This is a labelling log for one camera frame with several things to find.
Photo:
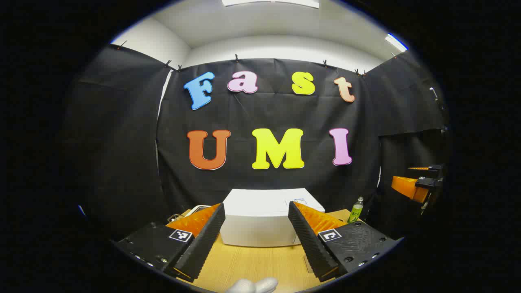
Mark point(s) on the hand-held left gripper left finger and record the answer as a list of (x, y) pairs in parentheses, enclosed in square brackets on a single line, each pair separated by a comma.
[(205, 240)]

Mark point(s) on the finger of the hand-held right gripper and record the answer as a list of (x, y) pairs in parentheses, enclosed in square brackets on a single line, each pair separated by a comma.
[(407, 186), (435, 167)]

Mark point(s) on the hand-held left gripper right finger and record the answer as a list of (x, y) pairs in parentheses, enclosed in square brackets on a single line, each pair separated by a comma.
[(311, 244)]

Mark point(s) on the white microwave oven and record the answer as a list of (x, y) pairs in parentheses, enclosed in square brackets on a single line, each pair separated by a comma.
[(260, 215)]

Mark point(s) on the white toaster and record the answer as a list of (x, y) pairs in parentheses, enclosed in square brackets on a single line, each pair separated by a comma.
[(200, 208)]

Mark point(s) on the green label drink bottle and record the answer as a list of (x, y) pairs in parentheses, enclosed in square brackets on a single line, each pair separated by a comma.
[(355, 211)]

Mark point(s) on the black backdrop cloth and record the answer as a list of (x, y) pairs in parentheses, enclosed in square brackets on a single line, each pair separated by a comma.
[(122, 142)]

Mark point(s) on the small ceiling light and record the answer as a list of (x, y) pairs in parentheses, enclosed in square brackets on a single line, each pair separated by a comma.
[(395, 42)]

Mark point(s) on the long ceiling light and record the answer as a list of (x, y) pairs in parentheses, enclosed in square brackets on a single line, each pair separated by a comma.
[(268, 2)]

